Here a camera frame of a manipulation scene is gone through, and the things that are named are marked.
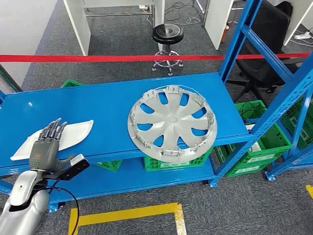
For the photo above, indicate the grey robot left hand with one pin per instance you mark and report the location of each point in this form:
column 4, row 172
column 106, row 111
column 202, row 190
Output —
column 44, row 155

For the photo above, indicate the white curved plastic part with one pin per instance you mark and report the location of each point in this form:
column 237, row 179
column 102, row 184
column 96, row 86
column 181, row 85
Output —
column 73, row 133

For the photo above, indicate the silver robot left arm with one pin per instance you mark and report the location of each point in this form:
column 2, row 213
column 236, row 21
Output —
column 24, row 207

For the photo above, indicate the blue metal shelf rack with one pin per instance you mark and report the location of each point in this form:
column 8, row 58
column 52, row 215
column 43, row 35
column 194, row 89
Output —
column 73, row 107
column 288, row 163

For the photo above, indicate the green plastic crate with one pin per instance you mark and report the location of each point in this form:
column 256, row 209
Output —
column 110, row 165
column 171, row 164
column 239, row 170
column 274, row 142
column 290, row 120
column 71, row 83

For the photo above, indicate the red barrier tape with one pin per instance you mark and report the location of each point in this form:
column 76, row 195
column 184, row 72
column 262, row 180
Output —
column 97, row 58

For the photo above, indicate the white partition panel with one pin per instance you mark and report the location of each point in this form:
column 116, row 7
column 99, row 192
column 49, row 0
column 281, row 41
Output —
column 19, row 32

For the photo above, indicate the white desk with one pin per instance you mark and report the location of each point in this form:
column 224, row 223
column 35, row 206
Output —
column 78, row 26
column 217, row 19

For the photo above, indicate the silver plastic wheel hubcap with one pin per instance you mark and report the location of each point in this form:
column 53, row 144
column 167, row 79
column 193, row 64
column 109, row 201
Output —
column 171, row 123

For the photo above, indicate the white power strip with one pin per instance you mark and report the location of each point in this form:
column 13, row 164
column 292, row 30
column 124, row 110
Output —
column 303, row 35
column 142, row 7

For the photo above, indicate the black round stool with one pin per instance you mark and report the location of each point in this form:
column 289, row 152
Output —
column 167, row 34

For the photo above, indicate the white plastic piece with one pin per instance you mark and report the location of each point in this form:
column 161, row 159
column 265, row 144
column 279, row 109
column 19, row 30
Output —
column 255, row 147

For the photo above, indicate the black office chair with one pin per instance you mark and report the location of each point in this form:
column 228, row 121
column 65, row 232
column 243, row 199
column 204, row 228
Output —
column 262, row 68

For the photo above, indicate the yellow floor tape strip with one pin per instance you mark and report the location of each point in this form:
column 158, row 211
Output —
column 310, row 190

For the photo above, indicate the black camera mounting plate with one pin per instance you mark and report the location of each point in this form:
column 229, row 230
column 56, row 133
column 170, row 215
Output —
column 73, row 171

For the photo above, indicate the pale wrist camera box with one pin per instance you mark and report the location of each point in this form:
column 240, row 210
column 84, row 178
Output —
column 77, row 160

